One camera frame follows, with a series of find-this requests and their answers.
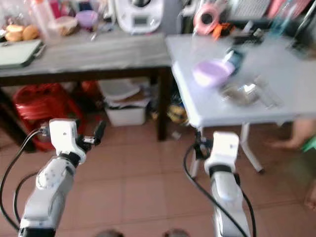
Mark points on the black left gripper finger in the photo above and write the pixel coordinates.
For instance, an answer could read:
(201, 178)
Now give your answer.
(100, 130)

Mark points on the round steel dish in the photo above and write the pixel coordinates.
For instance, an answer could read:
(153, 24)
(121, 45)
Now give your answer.
(241, 94)

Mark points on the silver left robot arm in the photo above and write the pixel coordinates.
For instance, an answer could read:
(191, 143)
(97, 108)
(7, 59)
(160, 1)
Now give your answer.
(49, 192)

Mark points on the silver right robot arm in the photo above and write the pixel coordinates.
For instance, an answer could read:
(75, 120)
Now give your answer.
(229, 197)

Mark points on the white storage bin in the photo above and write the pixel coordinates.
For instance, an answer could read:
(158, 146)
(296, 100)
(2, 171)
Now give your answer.
(126, 116)

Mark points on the red plastic stool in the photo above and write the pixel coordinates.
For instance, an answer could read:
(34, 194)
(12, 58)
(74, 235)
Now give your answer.
(42, 103)

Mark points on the purple plastic bowl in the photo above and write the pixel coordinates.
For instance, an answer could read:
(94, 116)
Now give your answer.
(212, 74)
(87, 19)

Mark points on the grey wood-top table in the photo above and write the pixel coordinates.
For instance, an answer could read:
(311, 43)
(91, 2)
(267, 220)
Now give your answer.
(103, 52)

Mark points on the dark robot right knee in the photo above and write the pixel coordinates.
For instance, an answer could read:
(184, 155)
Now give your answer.
(176, 233)

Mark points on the dark robot knee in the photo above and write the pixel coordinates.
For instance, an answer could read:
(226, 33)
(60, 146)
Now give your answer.
(176, 233)
(108, 234)

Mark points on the dark robot left knee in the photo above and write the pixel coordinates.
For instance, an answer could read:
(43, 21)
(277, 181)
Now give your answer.
(108, 234)

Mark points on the white folding table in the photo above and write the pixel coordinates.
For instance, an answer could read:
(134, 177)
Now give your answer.
(281, 89)

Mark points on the bare human foot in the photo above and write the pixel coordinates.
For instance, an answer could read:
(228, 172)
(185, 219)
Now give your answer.
(301, 131)

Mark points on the green plastic object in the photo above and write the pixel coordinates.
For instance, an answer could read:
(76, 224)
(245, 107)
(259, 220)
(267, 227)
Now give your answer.
(310, 144)

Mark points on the clear square food container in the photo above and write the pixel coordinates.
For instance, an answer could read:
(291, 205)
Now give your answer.
(64, 25)

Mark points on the green-rimmed glass cutting board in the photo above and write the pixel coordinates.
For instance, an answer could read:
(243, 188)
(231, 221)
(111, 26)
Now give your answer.
(17, 53)

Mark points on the small orange object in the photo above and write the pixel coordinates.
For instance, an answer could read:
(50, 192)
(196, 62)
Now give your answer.
(219, 30)

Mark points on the white food processor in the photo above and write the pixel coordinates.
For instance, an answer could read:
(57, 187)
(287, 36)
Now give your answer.
(138, 19)

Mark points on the yellow mango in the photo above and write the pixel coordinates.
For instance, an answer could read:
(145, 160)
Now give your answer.
(15, 37)
(15, 28)
(31, 32)

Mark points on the clear bottle orange cap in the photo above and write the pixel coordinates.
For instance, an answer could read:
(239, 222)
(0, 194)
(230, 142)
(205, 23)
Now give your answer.
(42, 19)

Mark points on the pink round appliance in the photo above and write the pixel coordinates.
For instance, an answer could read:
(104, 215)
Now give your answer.
(206, 19)

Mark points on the grey ribbed rack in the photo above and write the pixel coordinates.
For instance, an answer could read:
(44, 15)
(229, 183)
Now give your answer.
(251, 9)

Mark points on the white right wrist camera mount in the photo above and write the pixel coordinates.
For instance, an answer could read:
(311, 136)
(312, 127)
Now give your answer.
(223, 150)

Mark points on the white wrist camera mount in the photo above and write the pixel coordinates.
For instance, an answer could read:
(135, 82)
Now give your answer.
(63, 136)
(223, 150)

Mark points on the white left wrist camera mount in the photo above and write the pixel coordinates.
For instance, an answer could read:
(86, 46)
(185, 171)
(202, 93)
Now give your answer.
(63, 136)

